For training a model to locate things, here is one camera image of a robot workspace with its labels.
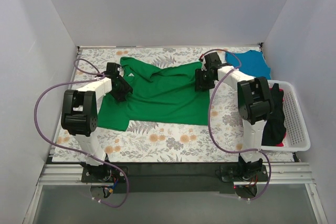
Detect green t shirt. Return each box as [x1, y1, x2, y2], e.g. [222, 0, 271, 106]
[98, 57, 210, 131]

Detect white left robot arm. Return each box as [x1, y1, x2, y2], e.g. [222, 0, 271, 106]
[61, 62, 133, 182]

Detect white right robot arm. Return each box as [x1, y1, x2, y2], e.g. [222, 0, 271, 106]
[195, 49, 274, 181]

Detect folded blue t shirt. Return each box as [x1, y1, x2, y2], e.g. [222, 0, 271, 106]
[225, 50, 271, 80]

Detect black t shirt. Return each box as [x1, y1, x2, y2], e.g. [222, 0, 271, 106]
[262, 83, 287, 147]

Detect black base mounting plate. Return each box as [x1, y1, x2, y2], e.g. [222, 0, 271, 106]
[80, 162, 268, 194]

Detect red t shirt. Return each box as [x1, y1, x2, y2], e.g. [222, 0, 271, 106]
[272, 85, 286, 147]

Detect white plastic laundry basket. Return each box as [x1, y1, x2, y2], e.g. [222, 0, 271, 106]
[261, 80, 311, 153]

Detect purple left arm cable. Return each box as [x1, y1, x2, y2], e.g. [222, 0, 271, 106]
[34, 58, 130, 208]

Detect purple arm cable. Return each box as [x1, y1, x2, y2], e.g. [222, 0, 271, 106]
[199, 49, 271, 201]
[34, 58, 130, 208]

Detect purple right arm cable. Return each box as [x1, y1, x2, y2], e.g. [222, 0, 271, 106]
[199, 49, 271, 201]

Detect aluminium frame rail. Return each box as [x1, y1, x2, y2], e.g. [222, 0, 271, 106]
[38, 162, 315, 186]

